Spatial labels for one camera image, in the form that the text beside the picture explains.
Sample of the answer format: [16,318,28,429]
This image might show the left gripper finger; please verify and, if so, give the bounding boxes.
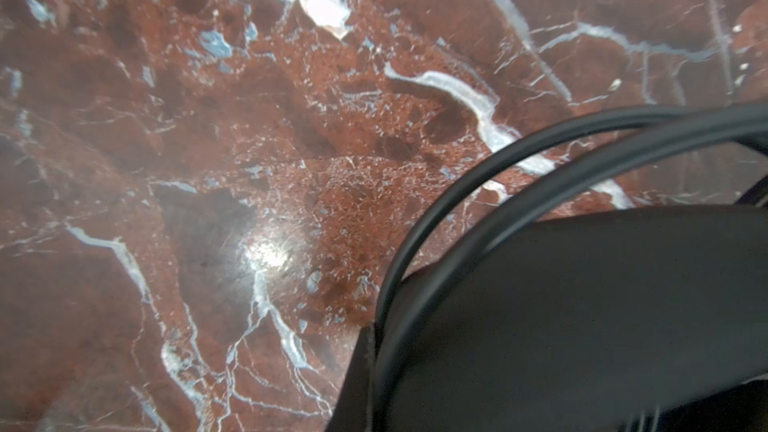
[325,323,376,432]

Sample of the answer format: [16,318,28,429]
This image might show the large black headphones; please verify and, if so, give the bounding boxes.
[365,103,767,431]

